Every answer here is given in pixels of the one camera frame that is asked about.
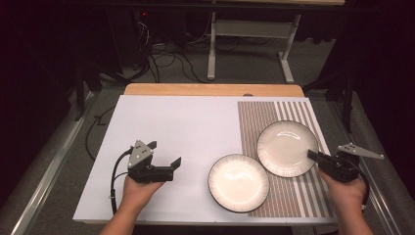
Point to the wooden table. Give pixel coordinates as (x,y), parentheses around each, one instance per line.
(212,89)

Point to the black stand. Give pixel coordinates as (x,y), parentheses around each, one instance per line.
(80,94)
(348,101)

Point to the white plate with dark rim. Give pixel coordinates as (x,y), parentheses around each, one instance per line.
(238,182)
(287,148)

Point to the person's left hand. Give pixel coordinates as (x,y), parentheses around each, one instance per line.
(140,194)

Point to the white metal table frame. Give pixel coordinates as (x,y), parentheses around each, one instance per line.
(251,28)

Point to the person's right hand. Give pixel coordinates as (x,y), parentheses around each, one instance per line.
(345,194)

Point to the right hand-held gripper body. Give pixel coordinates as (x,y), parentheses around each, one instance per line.
(339,168)

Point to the white board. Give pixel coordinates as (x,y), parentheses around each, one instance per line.
(163,130)

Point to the aluminium floor rail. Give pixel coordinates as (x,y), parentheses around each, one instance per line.
(381,202)
(53,169)

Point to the brown striped placemat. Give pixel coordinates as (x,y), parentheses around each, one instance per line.
(254,125)

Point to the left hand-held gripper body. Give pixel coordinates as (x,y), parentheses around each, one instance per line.
(140,158)

